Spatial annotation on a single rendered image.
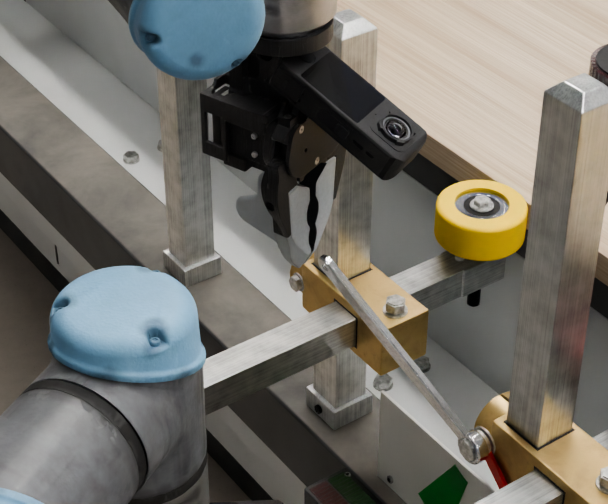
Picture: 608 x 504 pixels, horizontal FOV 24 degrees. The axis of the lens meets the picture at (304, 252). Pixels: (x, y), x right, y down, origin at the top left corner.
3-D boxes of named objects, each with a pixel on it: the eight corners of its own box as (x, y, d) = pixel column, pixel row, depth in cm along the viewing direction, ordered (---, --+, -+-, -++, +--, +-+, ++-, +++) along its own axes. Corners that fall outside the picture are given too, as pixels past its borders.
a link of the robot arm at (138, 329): (3, 330, 70) (97, 236, 76) (28, 490, 77) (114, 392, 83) (144, 377, 67) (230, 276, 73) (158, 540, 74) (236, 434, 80)
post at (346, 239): (334, 481, 138) (341, 30, 110) (312, 460, 141) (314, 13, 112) (363, 466, 140) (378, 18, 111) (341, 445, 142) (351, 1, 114)
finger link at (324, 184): (274, 225, 119) (272, 129, 113) (334, 250, 116) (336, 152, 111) (251, 244, 117) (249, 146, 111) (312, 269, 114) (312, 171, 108)
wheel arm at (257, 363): (76, 486, 112) (71, 446, 109) (56, 460, 114) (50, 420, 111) (503, 286, 132) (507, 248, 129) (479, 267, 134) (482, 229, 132)
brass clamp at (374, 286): (375, 380, 122) (376, 333, 119) (283, 298, 131) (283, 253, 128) (432, 352, 125) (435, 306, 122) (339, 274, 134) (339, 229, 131)
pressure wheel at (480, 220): (517, 333, 130) (529, 228, 123) (427, 327, 130) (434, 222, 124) (517, 279, 136) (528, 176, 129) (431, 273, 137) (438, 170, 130)
